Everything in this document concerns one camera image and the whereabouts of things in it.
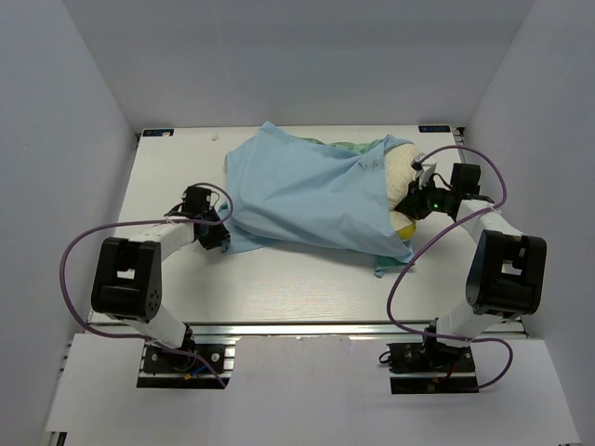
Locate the blue corner label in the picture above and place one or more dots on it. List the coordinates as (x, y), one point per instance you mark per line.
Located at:
(434, 128)
(157, 133)

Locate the cream yellow-edged pillow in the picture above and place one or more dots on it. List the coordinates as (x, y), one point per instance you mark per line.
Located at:
(399, 174)

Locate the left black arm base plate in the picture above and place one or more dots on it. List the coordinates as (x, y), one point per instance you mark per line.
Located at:
(162, 370)

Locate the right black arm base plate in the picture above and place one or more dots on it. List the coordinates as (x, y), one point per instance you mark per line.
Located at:
(429, 368)

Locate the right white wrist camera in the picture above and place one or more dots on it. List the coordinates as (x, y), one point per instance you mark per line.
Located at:
(424, 165)

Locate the right blue corner label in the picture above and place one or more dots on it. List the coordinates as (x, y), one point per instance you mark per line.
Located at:
(434, 128)

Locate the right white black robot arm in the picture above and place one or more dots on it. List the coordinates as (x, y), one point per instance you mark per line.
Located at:
(506, 273)

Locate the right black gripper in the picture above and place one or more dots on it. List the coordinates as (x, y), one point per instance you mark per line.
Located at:
(412, 204)

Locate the left blue corner label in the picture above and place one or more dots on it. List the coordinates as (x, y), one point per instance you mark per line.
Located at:
(157, 133)

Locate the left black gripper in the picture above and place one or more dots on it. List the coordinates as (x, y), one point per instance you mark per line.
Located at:
(220, 234)

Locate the light blue pillowcase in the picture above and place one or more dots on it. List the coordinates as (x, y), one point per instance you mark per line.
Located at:
(287, 189)

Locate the aluminium table front rail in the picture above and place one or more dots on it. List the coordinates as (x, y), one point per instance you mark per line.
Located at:
(505, 330)

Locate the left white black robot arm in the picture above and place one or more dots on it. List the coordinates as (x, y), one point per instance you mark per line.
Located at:
(128, 281)

